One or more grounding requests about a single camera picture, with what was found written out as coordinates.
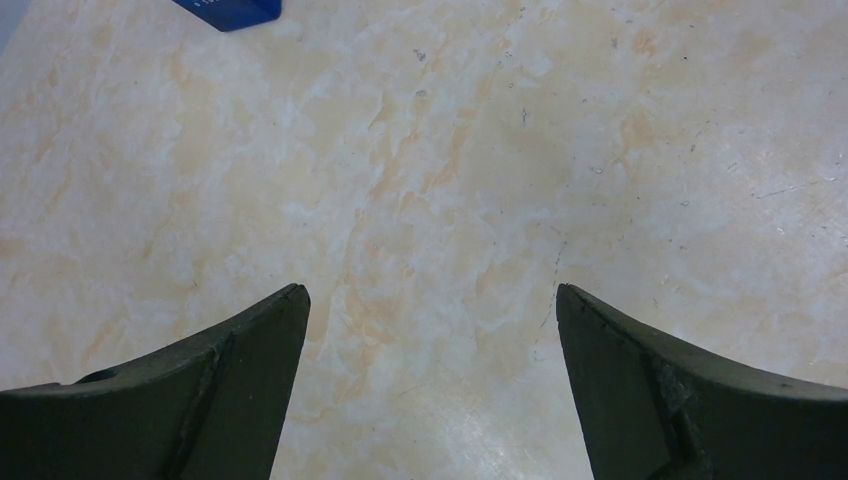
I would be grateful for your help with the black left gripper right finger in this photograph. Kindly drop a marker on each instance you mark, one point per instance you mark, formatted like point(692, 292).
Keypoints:
point(652, 406)

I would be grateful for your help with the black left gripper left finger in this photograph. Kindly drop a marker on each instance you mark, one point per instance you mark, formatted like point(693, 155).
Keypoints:
point(210, 406)

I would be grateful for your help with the clear blue vodka bottle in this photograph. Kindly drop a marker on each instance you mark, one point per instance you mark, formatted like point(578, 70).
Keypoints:
point(232, 15)

